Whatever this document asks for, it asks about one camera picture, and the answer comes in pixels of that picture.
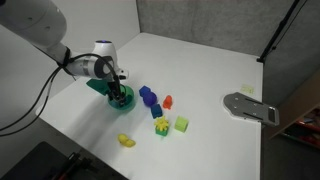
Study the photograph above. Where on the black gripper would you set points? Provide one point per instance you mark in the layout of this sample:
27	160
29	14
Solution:
114	85

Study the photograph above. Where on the light blue toy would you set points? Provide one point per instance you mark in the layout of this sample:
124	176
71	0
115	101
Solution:
118	103

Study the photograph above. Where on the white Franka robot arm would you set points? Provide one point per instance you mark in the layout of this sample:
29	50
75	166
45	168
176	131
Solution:
40	26

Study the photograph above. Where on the green translucent bowl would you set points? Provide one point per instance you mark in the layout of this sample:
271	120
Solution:
128	100

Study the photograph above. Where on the orange toy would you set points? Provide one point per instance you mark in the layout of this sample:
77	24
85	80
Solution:
167	102

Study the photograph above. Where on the yellow gear toy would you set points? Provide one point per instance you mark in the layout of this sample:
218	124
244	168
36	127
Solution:
161	123

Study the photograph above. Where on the wooden toy shelf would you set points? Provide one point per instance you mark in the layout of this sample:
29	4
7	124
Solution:
296	106

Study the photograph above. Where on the blue hexagon block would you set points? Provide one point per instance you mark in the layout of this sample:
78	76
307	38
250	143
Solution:
144	90

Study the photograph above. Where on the purple ball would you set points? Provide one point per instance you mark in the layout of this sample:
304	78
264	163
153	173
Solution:
149	99

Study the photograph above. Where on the dark blue cube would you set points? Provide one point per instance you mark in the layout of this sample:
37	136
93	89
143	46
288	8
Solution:
156	110

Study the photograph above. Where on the green cube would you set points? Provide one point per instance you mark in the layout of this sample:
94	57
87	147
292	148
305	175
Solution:
162	131

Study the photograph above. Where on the lime green block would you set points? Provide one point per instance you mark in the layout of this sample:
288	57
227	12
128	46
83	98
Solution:
181	124

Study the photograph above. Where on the black equipment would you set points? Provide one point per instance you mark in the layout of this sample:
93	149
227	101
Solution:
50	163

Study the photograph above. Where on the yellowish tape sticker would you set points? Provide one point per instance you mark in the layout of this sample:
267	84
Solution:
247	88

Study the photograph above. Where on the grey metal plate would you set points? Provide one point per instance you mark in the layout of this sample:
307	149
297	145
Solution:
248	108

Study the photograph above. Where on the black pole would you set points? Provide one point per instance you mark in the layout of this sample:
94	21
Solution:
279	30

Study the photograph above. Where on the teal green camera mount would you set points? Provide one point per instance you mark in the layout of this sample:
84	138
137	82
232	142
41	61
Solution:
97	85

